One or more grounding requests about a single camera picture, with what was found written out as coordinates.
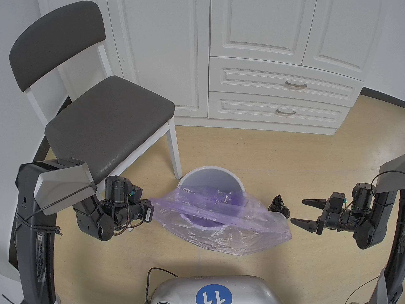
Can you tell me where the black plastic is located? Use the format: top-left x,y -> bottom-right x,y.
267,195 -> 290,220

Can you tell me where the black cable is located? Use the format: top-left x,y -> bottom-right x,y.
145,267 -> 180,302

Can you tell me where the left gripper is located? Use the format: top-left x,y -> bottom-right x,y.
127,199 -> 155,225

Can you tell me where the white wardrobe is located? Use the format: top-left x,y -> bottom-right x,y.
35,0 -> 389,136

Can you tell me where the purple plastic bag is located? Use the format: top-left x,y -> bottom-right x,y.
148,185 -> 292,257

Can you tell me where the grey and white chair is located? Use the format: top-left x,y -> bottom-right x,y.
9,1 -> 182,199

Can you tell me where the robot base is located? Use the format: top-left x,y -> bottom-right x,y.
151,275 -> 283,304

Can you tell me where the white trash bin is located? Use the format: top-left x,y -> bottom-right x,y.
175,166 -> 247,232

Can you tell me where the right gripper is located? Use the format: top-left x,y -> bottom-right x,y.
290,198 -> 344,235

